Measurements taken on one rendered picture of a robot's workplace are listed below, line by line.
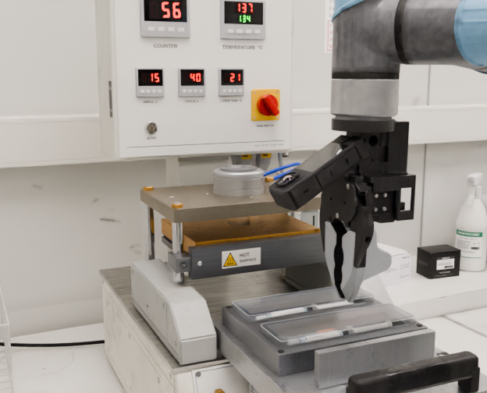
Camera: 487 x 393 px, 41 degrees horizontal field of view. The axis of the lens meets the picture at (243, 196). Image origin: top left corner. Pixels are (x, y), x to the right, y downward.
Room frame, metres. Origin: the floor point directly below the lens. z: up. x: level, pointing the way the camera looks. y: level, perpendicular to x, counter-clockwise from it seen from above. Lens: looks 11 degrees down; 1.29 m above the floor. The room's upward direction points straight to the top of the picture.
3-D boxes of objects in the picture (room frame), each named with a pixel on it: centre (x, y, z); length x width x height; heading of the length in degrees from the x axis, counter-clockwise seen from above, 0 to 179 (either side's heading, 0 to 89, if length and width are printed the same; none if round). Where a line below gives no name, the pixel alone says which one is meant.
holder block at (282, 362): (0.77, -0.10, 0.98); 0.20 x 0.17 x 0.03; 114
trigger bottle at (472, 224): (1.63, -0.59, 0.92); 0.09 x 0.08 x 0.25; 146
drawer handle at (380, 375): (0.60, -0.17, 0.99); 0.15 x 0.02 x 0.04; 114
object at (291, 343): (0.73, -0.11, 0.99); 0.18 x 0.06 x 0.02; 114
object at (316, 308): (0.81, -0.08, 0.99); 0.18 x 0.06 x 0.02; 114
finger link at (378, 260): (0.72, -0.14, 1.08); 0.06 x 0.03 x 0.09; 114
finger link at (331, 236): (0.76, -0.13, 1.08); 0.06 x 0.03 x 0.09; 114
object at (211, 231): (1.01, 0.00, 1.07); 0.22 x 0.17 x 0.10; 114
